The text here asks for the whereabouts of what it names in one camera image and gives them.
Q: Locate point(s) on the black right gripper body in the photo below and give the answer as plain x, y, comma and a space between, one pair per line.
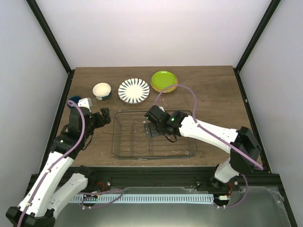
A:
160, 127

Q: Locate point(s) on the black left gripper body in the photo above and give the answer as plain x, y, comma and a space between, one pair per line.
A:
100, 121

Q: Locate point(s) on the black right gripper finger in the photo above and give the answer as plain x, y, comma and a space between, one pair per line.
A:
147, 127
155, 132

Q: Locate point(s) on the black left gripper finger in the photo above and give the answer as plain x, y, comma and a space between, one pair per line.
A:
105, 112
106, 119

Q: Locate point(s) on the white and teal bowl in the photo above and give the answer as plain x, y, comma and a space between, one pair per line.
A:
102, 91

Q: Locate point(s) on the black wire dish rack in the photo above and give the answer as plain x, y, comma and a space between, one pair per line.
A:
134, 138

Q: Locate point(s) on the dark blue mug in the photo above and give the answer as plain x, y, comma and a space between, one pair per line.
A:
75, 99

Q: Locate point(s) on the white blue striped plate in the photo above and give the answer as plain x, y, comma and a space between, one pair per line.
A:
133, 91

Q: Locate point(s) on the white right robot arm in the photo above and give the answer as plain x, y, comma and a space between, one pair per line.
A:
241, 145

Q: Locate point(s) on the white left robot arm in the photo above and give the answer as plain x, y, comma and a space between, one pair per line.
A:
44, 202

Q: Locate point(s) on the lime green plate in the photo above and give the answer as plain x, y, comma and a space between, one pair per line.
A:
163, 79

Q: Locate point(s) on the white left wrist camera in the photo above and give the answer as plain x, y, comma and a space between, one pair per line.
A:
85, 102

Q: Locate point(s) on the black aluminium frame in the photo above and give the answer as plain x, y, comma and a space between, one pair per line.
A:
177, 176

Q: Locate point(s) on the light blue slotted cable duct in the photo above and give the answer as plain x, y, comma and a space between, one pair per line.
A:
147, 198

